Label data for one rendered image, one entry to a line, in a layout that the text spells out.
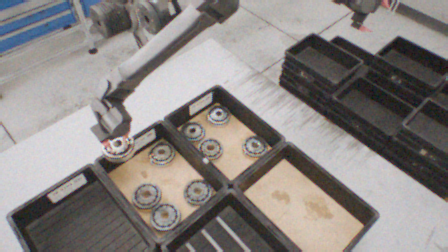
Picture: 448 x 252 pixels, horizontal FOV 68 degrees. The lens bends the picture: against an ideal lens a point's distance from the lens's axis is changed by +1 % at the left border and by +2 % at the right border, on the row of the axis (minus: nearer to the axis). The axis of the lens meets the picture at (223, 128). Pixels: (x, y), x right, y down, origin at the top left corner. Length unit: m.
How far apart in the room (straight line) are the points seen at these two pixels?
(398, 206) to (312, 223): 0.44
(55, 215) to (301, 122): 1.11
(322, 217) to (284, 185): 0.17
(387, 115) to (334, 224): 1.19
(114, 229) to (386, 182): 1.11
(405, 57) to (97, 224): 2.15
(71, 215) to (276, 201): 0.72
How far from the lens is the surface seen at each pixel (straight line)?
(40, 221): 1.34
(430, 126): 2.22
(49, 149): 1.66
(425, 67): 2.59
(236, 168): 1.30
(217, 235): 1.18
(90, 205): 1.30
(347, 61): 2.32
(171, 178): 1.28
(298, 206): 1.26
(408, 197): 1.60
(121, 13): 1.89
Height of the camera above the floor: 1.94
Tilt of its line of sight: 52 degrees down
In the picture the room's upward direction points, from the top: 3 degrees clockwise
